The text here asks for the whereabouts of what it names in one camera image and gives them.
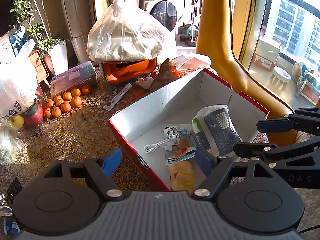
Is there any white usb cable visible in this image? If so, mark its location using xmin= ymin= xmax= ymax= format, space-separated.
xmin=144 ymin=139 xmax=178 ymax=155

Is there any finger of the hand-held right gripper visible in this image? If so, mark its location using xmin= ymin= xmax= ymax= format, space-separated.
xmin=257 ymin=107 xmax=320 ymax=132
xmin=234 ymin=136 xmax=320 ymax=188

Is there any red apple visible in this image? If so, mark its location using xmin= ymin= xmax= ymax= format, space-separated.
xmin=24 ymin=106 xmax=44 ymax=127

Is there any white blue sausage packet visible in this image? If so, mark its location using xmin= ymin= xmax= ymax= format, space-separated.
xmin=163 ymin=124 xmax=196 ymax=166

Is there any patterned cushion bench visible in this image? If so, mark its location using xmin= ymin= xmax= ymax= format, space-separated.
xmin=292 ymin=61 xmax=320 ymax=103

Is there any pink white plush toy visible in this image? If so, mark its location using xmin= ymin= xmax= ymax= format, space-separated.
xmin=136 ymin=76 xmax=154 ymax=89

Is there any small blue packet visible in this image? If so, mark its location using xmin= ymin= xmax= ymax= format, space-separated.
xmin=3 ymin=218 xmax=22 ymax=235

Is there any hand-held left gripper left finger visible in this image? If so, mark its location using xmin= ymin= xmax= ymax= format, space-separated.
xmin=44 ymin=147 xmax=124 ymax=200

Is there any red white paper bag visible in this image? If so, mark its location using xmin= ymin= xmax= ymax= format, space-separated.
xmin=172 ymin=53 xmax=212 ymax=78

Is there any orange plastic container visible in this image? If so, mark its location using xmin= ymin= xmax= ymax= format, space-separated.
xmin=100 ymin=56 xmax=158 ymax=85

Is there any mustard yellow chair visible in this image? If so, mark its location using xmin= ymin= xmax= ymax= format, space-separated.
xmin=195 ymin=0 xmax=294 ymax=147

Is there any small wooden drawer cabinet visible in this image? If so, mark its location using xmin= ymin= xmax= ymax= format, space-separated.
xmin=27 ymin=50 xmax=50 ymax=88

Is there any white printed plastic bag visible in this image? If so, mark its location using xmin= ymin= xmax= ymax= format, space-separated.
xmin=0 ymin=26 xmax=40 ymax=118

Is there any black snack packet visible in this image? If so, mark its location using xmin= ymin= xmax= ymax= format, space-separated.
xmin=5 ymin=177 xmax=23 ymax=207

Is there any white navy snack packet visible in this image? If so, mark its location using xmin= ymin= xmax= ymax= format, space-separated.
xmin=192 ymin=104 xmax=244 ymax=158

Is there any clear plastic storage box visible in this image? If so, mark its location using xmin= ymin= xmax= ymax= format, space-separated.
xmin=50 ymin=61 xmax=98 ymax=96

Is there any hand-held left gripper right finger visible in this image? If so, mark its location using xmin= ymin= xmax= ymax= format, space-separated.
xmin=192 ymin=147 xmax=274 ymax=200

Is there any green bowl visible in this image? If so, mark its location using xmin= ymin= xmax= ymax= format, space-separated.
xmin=24 ymin=102 xmax=39 ymax=117

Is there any white standing air conditioner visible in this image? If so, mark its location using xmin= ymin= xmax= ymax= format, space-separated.
xmin=57 ymin=0 xmax=98 ymax=64

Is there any tall potted green plant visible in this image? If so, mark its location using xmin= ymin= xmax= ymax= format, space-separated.
xmin=9 ymin=0 xmax=69 ymax=77

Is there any pile of tangerines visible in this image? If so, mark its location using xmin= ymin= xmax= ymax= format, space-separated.
xmin=43 ymin=84 xmax=92 ymax=119

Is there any yellow apple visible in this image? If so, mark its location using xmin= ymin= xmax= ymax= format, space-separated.
xmin=7 ymin=114 xmax=25 ymax=130

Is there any clear bag of greens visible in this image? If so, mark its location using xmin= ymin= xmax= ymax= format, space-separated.
xmin=0 ymin=124 xmax=22 ymax=165

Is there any red white cardboard box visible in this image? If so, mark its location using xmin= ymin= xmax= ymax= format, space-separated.
xmin=108 ymin=68 xmax=270 ymax=192

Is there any printed carton box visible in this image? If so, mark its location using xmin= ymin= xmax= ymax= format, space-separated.
xmin=252 ymin=39 xmax=280 ymax=70

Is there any golden curtain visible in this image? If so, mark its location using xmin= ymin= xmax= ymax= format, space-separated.
xmin=94 ymin=0 xmax=123 ymax=25

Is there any white round stool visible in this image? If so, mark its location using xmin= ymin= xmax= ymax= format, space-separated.
xmin=270 ymin=66 xmax=293 ymax=90

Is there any clear bag of beige cloth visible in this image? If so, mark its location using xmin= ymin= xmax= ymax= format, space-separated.
xmin=87 ymin=0 xmax=167 ymax=63

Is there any silver foil packet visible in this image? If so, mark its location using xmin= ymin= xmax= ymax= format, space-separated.
xmin=0 ymin=194 xmax=12 ymax=217

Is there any white tube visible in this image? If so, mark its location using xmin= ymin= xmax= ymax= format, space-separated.
xmin=104 ymin=83 xmax=132 ymax=111

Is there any white washing machine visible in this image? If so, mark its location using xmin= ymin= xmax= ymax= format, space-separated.
xmin=139 ymin=0 xmax=187 ymax=47

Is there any lace patterned desktop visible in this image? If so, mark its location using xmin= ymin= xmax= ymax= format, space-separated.
xmin=0 ymin=64 xmax=320 ymax=240

